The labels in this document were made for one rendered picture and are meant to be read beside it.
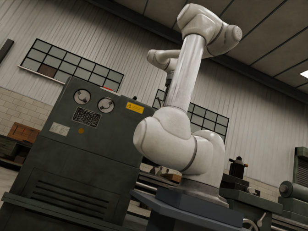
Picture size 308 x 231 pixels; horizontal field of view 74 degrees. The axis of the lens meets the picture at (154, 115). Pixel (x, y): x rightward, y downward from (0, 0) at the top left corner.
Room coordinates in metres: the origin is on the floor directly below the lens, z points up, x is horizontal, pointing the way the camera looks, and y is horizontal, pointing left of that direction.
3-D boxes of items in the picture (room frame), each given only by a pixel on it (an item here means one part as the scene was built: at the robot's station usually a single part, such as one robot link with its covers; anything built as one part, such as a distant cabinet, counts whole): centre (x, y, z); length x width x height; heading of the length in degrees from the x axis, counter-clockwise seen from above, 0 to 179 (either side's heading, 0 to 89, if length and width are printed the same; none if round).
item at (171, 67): (1.35, -0.03, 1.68); 0.13 x 0.11 x 0.16; 109
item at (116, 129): (1.42, 0.30, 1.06); 0.59 x 0.48 x 0.39; 96
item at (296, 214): (1.60, -1.29, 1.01); 0.30 x 0.20 x 0.29; 96
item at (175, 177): (1.51, -0.36, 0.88); 0.36 x 0.30 x 0.04; 6
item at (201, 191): (0.85, -0.28, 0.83); 0.22 x 0.18 x 0.06; 102
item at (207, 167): (0.84, -0.25, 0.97); 0.18 x 0.16 x 0.22; 110
